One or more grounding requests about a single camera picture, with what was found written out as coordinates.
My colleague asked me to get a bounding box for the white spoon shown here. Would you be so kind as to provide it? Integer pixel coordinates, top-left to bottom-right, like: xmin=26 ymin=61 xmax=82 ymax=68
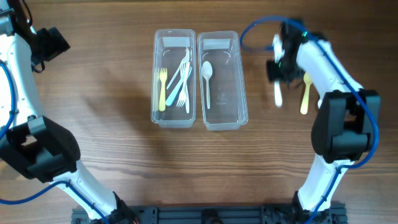
xmin=201 ymin=61 xmax=213 ymax=109
xmin=274 ymin=81 xmax=283 ymax=108

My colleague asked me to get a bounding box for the yellow plastic spoon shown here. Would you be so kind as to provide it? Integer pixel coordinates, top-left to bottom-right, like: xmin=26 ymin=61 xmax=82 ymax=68
xmin=300 ymin=73 xmax=313 ymax=114

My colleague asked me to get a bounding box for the translucent white plastic fork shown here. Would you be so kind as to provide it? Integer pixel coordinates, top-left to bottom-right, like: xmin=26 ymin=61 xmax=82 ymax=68
xmin=176 ymin=62 xmax=190 ymax=107

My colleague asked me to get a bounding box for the yellow plastic fork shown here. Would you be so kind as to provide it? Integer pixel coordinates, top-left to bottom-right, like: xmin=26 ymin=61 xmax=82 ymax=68
xmin=159 ymin=68 xmax=168 ymax=111

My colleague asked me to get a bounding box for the light blue plastic fork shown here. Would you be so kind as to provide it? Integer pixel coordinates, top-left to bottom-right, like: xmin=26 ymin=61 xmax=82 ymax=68
xmin=165 ymin=67 xmax=192 ymax=107

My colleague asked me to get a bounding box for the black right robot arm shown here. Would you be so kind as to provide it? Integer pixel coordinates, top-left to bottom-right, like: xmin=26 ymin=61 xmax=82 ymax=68
xmin=266 ymin=31 xmax=381 ymax=223

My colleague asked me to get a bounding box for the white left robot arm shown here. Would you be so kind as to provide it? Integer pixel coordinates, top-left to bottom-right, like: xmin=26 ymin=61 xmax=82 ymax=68
xmin=1 ymin=1 xmax=140 ymax=223

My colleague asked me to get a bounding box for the right clear plastic container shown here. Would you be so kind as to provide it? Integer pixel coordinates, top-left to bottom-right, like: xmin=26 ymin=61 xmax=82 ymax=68
xmin=198 ymin=30 xmax=248 ymax=131

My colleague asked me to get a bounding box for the clear plastic container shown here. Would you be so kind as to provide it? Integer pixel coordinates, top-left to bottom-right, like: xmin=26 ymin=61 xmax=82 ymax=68
xmin=198 ymin=30 xmax=248 ymax=131
xmin=150 ymin=29 xmax=196 ymax=128

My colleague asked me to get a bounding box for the left clear plastic container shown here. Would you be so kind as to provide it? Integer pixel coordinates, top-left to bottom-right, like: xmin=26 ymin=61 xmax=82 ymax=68
xmin=150 ymin=29 xmax=196 ymax=128

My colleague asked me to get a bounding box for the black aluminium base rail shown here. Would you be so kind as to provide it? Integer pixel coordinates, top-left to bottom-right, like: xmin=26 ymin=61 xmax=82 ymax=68
xmin=70 ymin=203 xmax=348 ymax=224

